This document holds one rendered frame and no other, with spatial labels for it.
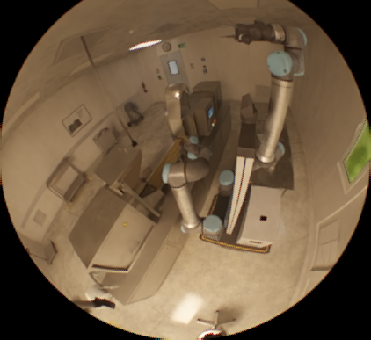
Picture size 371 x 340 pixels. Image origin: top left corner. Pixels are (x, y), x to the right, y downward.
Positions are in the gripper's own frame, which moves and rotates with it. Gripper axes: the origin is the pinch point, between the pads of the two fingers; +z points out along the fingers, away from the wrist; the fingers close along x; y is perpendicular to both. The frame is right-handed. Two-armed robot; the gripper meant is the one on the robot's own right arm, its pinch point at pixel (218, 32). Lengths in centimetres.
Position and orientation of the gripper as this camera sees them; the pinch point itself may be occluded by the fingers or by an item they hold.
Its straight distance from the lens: 58.4
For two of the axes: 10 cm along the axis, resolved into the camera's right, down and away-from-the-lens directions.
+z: -9.6, 1.4, 2.6
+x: 2.9, 1.9, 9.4
